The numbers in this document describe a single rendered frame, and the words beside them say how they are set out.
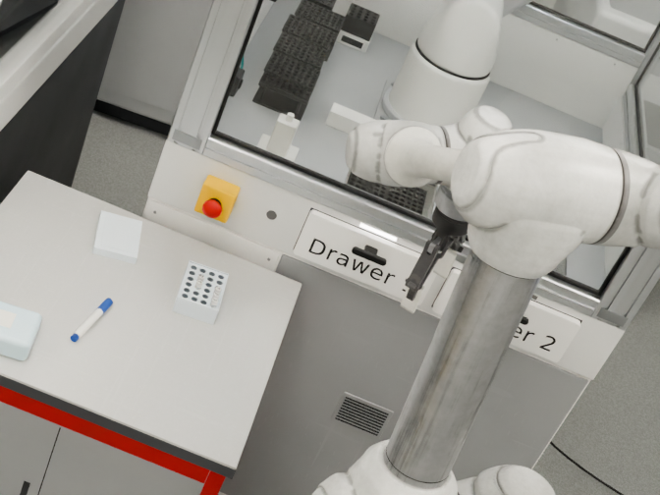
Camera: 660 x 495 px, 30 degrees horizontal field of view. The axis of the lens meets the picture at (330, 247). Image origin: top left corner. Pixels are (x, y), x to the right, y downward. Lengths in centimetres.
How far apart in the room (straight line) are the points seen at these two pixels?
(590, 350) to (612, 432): 138
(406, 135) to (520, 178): 55
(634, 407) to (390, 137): 228
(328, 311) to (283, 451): 43
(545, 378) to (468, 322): 105
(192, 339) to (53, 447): 33
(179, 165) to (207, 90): 19
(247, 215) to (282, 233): 8
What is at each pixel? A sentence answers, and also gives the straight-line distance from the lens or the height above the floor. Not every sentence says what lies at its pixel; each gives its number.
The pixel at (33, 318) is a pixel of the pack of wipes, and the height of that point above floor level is 80.
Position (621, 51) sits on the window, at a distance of 233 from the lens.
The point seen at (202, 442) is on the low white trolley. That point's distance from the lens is 217.
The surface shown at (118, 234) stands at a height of 78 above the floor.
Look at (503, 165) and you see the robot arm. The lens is 153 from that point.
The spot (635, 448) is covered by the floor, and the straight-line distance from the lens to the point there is 401.
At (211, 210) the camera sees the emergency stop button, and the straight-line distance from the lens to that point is 249.
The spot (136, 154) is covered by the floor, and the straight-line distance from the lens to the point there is 420.
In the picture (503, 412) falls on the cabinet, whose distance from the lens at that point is 276.
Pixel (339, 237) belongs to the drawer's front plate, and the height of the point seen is 90.
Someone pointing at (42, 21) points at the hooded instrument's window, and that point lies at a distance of 272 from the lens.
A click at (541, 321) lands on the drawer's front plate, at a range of 258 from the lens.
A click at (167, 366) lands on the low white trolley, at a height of 76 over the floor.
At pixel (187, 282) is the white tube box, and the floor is 79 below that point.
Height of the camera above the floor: 227
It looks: 33 degrees down
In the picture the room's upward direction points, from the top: 24 degrees clockwise
